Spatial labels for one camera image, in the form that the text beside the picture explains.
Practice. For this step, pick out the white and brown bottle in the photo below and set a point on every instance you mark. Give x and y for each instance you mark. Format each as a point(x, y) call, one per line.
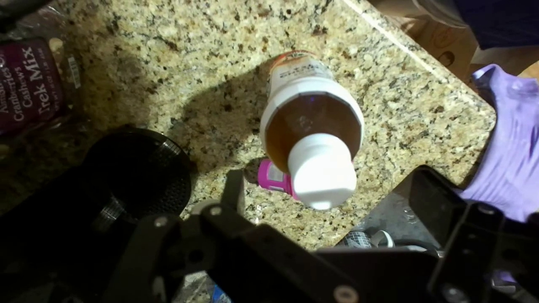
point(314, 128)

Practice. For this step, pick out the wooden lower cabinet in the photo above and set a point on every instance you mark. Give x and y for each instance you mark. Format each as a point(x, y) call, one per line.
point(443, 43)

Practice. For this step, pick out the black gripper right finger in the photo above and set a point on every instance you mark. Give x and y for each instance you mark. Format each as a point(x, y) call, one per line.
point(465, 245)

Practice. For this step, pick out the purple cloth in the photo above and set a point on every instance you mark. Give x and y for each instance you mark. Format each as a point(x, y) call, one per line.
point(514, 144)

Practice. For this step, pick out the trail mix bag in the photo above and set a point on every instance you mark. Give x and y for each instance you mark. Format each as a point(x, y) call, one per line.
point(31, 84)

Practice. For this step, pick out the small pink object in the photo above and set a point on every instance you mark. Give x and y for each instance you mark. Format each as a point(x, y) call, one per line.
point(271, 176)

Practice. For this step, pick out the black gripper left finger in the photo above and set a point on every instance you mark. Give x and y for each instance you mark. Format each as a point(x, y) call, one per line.
point(236, 235)

